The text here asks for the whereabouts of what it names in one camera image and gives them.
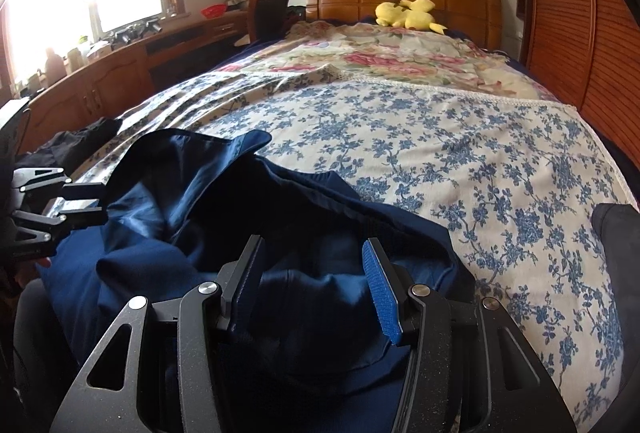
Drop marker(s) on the dark cloth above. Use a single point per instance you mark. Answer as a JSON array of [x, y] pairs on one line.
[[620, 238]]

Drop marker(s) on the yellow plush toy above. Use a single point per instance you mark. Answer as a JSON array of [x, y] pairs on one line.
[[400, 15]]

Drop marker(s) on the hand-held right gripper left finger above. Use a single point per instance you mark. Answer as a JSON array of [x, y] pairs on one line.
[[250, 283]]

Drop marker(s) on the wooden louvred wardrobe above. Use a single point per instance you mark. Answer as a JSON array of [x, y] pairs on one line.
[[560, 38]]

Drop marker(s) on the wooden chair with dark clothes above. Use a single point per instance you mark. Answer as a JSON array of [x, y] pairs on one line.
[[272, 13]]

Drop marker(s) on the black garment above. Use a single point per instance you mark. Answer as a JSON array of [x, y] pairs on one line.
[[80, 148]]

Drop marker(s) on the pink floral blanket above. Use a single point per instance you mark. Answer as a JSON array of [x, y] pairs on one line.
[[400, 63]]

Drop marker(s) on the navy blue jacket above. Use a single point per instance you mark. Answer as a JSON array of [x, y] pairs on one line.
[[150, 263]]

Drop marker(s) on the blue floral bedsheet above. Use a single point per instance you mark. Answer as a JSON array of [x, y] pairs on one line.
[[450, 163]]

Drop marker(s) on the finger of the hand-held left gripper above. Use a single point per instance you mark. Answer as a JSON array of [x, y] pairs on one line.
[[80, 192], [80, 218]]

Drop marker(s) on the brown bottle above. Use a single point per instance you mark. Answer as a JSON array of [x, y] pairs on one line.
[[54, 63]]

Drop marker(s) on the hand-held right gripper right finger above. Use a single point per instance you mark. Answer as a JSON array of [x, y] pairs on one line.
[[382, 288]]

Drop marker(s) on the black gear on windowsill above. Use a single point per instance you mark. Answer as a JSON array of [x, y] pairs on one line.
[[137, 30]]

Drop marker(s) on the person's dark trouser leg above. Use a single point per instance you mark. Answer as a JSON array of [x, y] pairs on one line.
[[35, 338]]

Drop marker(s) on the long wooden cabinet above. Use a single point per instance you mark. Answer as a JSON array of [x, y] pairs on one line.
[[115, 78]]

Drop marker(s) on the red bowl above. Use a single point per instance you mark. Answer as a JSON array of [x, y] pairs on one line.
[[212, 11]]

